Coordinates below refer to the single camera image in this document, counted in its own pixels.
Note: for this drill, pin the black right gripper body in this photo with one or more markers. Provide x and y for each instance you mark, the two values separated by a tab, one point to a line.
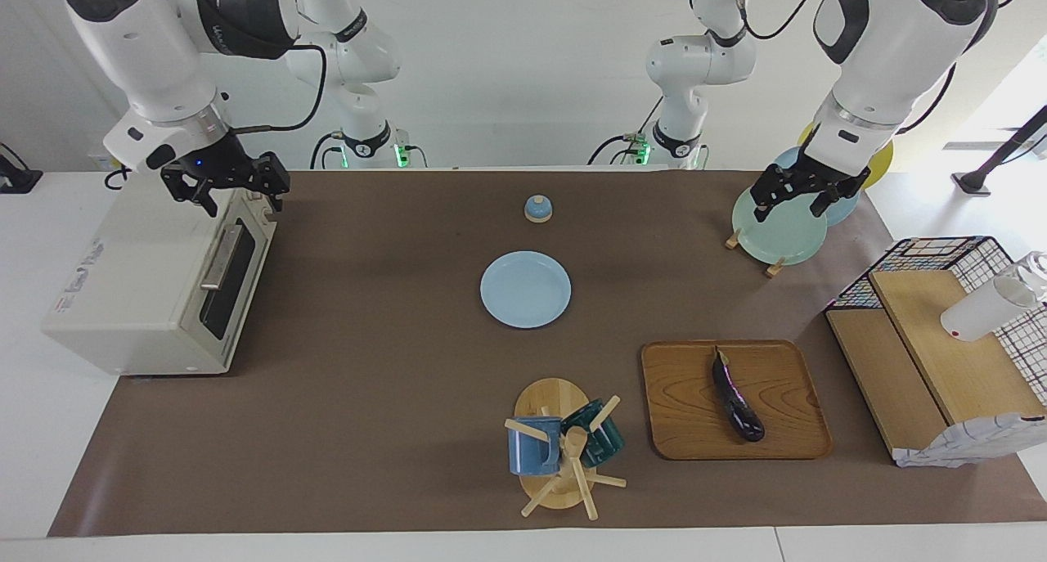
214	163

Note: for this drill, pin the black clamp device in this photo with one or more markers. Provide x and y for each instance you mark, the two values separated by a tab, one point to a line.
16	177

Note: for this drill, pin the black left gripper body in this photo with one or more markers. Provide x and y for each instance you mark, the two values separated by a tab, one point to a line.
818	173

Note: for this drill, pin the glass oven door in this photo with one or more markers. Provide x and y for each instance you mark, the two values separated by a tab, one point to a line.
237	276

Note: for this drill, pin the black stand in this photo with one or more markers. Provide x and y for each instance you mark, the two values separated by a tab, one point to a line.
973	184

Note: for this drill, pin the light blue racked plate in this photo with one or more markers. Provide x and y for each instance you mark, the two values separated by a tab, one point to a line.
785	159

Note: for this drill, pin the small blue bell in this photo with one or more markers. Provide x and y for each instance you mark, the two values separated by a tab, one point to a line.
538	210

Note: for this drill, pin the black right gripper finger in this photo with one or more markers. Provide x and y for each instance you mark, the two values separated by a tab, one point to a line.
274	177
184	187

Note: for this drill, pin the wooden mug tree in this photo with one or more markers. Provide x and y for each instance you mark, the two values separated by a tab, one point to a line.
552	398

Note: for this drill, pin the beige toaster oven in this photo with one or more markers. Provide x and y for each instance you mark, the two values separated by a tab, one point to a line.
139	276

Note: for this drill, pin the dark purple eggplant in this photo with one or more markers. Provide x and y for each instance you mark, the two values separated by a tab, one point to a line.
736	406

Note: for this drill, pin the brown table mat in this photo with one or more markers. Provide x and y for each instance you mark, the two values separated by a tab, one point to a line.
368	423

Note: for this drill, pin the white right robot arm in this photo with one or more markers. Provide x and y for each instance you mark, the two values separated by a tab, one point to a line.
139	47

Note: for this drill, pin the white power strip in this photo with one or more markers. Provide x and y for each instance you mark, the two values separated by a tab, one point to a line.
102	163

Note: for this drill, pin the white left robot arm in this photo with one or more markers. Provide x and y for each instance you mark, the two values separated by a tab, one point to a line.
883	47

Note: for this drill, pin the white cup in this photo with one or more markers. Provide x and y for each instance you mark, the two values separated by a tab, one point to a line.
981	312

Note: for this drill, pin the yellow plate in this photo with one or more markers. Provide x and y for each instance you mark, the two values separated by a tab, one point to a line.
882	163

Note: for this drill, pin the wooden plate rack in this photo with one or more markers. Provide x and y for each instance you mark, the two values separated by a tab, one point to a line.
775	269

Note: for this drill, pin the brown wooden tray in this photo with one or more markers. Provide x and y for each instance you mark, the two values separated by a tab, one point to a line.
695	406

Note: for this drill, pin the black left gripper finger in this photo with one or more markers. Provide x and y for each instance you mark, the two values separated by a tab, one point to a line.
767	195
834	198

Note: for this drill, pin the mint green plate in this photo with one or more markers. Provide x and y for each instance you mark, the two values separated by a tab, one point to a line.
785	236

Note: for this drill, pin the blue mug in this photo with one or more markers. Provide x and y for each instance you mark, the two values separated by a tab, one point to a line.
532	454

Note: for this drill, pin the patterned white cloth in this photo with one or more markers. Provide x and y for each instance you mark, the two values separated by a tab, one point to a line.
851	303
965	443

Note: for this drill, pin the dark green mug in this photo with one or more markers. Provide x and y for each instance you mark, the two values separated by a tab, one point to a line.
607	443

